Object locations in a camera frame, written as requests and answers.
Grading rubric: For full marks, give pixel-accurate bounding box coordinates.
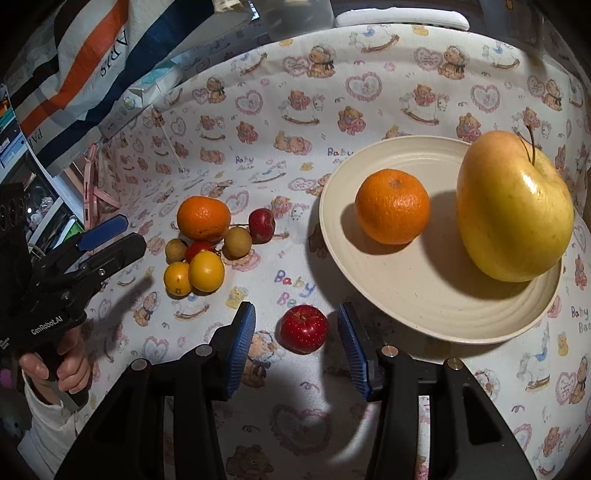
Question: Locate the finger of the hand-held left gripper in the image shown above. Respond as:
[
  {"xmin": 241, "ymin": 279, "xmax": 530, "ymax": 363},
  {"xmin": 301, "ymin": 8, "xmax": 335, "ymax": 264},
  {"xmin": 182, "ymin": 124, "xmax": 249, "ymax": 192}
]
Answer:
[
  {"xmin": 44, "ymin": 215, "xmax": 129, "ymax": 274},
  {"xmin": 55, "ymin": 233, "xmax": 147, "ymax": 301}
]

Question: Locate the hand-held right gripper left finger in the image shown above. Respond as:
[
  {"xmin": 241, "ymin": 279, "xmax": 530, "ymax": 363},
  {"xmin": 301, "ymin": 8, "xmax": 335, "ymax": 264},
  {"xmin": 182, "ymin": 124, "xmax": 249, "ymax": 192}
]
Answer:
[{"xmin": 55, "ymin": 302, "xmax": 257, "ymax": 480}]

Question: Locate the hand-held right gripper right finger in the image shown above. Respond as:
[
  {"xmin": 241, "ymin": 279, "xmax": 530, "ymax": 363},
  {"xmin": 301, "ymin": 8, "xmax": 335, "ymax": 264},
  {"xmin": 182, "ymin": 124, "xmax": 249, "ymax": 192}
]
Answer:
[{"xmin": 336, "ymin": 302, "xmax": 539, "ymax": 480}]

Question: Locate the small red apple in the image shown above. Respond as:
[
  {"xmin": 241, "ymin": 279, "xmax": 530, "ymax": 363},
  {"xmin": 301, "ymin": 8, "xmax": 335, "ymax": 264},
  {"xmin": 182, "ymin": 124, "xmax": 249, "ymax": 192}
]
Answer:
[{"xmin": 276, "ymin": 305, "xmax": 329, "ymax": 355}]

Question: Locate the yellow cherry tomato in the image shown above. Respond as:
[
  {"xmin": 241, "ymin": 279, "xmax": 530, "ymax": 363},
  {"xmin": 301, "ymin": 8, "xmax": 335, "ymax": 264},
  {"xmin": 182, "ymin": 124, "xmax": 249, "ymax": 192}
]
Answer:
[
  {"xmin": 188, "ymin": 250, "xmax": 225, "ymax": 292},
  {"xmin": 163, "ymin": 261, "xmax": 193, "ymax": 297}
]

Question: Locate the cream round plate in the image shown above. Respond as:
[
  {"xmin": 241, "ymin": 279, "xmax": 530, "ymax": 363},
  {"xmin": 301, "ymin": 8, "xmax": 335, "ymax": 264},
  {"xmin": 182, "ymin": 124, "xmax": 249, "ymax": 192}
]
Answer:
[{"xmin": 320, "ymin": 135, "xmax": 566, "ymax": 344}]

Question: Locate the orange mandarin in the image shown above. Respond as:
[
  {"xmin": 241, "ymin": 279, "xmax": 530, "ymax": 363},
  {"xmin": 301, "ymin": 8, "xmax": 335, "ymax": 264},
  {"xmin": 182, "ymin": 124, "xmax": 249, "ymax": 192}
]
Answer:
[
  {"xmin": 355, "ymin": 169, "xmax": 431, "ymax": 245},
  {"xmin": 177, "ymin": 196, "xmax": 232, "ymax": 244}
]

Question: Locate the person's left forearm white sleeve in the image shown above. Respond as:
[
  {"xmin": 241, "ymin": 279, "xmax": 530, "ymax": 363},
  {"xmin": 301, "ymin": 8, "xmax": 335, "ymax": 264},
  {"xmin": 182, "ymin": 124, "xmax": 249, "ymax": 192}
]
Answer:
[{"xmin": 16, "ymin": 374, "xmax": 95, "ymax": 480}]

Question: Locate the person's left hand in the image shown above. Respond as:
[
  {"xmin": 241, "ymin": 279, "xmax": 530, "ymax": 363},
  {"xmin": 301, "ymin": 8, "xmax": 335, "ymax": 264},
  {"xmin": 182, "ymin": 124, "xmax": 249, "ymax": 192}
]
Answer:
[{"xmin": 18, "ymin": 320, "xmax": 93, "ymax": 395}]

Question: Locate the red cherry tomato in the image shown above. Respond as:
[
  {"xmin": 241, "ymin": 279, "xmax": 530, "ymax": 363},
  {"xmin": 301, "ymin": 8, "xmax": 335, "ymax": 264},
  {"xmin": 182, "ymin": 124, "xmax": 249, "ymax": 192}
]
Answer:
[{"xmin": 185, "ymin": 240, "xmax": 218, "ymax": 263}]

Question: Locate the small dark red stemmed fruit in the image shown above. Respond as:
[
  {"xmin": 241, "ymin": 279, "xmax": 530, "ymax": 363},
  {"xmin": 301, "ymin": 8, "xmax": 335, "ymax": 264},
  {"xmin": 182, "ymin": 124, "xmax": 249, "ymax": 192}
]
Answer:
[{"xmin": 231, "ymin": 208, "xmax": 291, "ymax": 244}]

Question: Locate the white cardboard box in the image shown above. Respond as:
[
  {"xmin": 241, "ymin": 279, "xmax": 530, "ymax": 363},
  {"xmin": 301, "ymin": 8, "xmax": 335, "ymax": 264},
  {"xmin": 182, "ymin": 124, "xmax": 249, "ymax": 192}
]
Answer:
[{"xmin": 99, "ymin": 60, "xmax": 188, "ymax": 139}]

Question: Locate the striped woven bag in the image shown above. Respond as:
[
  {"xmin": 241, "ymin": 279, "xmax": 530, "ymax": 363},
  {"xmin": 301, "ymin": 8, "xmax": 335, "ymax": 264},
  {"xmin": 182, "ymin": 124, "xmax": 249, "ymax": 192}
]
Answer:
[{"xmin": 9, "ymin": 0, "xmax": 232, "ymax": 176}]

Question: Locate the teddy bear printed cloth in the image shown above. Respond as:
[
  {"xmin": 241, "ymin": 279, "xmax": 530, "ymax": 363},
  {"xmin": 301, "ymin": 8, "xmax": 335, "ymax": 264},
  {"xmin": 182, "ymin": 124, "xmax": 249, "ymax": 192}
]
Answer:
[{"xmin": 65, "ymin": 21, "xmax": 591, "ymax": 480}]

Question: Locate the large yellow apple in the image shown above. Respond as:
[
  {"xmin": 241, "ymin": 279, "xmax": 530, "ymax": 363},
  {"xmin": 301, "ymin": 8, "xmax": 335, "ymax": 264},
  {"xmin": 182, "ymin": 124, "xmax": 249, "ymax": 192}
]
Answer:
[{"xmin": 456, "ymin": 124, "xmax": 575, "ymax": 283}]

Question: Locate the white remote control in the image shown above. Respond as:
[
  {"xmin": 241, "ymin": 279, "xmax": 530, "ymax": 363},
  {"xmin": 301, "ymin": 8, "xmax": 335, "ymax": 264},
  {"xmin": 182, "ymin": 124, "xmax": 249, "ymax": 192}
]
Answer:
[{"xmin": 335, "ymin": 9, "xmax": 472, "ymax": 31}]

